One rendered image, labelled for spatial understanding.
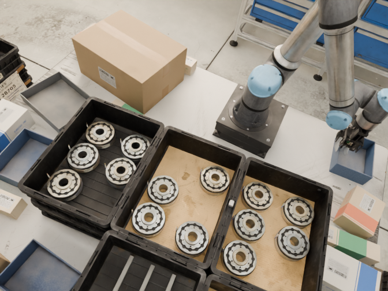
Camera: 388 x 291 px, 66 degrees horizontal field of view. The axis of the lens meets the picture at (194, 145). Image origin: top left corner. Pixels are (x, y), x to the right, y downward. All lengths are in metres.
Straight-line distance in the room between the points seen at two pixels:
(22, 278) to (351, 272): 1.05
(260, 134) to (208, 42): 1.81
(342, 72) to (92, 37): 1.00
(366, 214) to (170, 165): 0.75
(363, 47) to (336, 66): 1.78
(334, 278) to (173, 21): 2.61
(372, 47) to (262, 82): 1.72
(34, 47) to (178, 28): 1.27
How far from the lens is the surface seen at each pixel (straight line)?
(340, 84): 1.02
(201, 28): 3.11
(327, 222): 1.02
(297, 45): 1.15
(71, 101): 1.46
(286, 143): 1.41
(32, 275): 1.14
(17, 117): 1.35
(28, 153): 1.34
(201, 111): 1.40
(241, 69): 2.74
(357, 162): 1.52
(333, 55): 0.97
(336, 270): 1.15
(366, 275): 1.20
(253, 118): 1.23
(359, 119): 1.26
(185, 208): 1.01
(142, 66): 1.29
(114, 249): 0.97
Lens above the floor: 1.76
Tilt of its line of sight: 56 degrees down
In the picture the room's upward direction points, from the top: 12 degrees clockwise
